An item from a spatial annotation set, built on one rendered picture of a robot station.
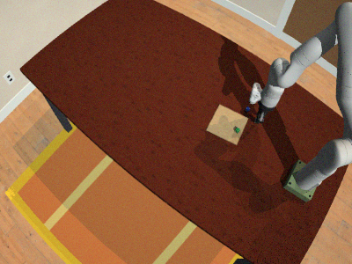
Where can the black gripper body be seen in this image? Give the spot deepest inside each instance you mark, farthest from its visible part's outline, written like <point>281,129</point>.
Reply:
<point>264,109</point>

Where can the tan square mat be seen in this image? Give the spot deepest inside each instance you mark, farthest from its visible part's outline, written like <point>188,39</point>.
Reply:
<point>224,123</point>

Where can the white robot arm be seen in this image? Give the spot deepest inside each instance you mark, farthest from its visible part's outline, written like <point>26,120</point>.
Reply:
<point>337,152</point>

